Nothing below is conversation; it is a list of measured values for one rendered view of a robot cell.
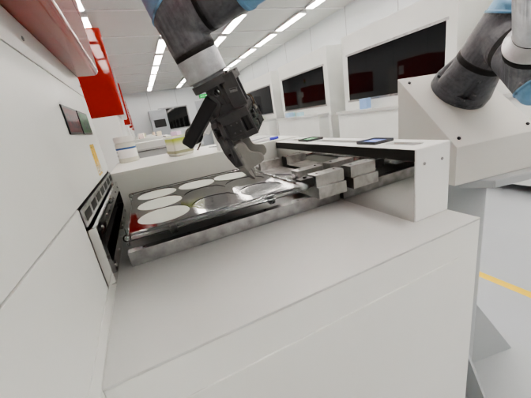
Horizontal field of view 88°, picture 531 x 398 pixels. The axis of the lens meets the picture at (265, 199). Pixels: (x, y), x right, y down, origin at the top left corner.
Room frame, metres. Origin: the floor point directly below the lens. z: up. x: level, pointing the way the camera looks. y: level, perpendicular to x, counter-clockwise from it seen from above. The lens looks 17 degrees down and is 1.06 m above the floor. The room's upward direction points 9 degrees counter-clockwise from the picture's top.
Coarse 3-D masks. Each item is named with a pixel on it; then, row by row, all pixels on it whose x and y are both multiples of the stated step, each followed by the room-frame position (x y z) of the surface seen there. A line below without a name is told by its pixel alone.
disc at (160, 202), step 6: (156, 198) 0.67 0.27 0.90; (162, 198) 0.66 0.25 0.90; (168, 198) 0.65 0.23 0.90; (174, 198) 0.65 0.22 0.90; (180, 198) 0.64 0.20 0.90; (144, 204) 0.64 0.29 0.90; (150, 204) 0.63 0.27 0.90; (156, 204) 0.62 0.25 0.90; (162, 204) 0.61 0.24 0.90; (168, 204) 0.60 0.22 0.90
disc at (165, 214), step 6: (156, 210) 0.57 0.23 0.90; (162, 210) 0.56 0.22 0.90; (168, 210) 0.55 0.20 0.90; (174, 210) 0.55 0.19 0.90; (180, 210) 0.54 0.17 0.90; (186, 210) 0.53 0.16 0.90; (144, 216) 0.53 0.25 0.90; (150, 216) 0.53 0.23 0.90; (156, 216) 0.52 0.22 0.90; (162, 216) 0.51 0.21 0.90; (168, 216) 0.51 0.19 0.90; (174, 216) 0.50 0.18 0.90; (138, 222) 0.50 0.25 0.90; (144, 222) 0.50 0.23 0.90; (150, 222) 0.49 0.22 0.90; (156, 222) 0.49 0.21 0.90
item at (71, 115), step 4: (64, 108) 0.49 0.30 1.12; (64, 112) 0.48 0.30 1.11; (68, 112) 0.51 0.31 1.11; (72, 112) 0.54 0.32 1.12; (68, 116) 0.50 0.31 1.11; (72, 116) 0.53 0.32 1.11; (76, 116) 0.57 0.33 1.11; (68, 120) 0.49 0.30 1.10; (72, 120) 0.52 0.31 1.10; (76, 120) 0.56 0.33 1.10; (72, 124) 0.51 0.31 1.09; (76, 124) 0.54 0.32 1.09; (80, 124) 0.58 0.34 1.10; (72, 128) 0.50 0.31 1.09; (76, 128) 0.53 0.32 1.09; (80, 128) 0.57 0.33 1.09; (80, 132) 0.55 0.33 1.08
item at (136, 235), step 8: (280, 192) 0.54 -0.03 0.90; (288, 192) 0.55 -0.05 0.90; (296, 192) 0.55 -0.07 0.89; (248, 200) 0.52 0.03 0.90; (256, 200) 0.52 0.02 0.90; (264, 200) 0.53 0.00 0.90; (272, 200) 0.53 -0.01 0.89; (224, 208) 0.50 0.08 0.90; (232, 208) 0.50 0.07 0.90; (240, 208) 0.51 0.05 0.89; (192, 216) 0.48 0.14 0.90; (200, 216) 0.48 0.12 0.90; (208, 216) 0.48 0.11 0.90; (216, 216) 0.49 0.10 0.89; (168, 224) 0.46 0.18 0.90; (176, 224) 0.46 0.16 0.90; (184, 224) 0.47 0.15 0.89; (136, 232) 0.44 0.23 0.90; (144, 232) 0.44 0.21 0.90; (152, 232) 0.45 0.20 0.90; (160, 232) 0.45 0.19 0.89; (128, 240) 0.43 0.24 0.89
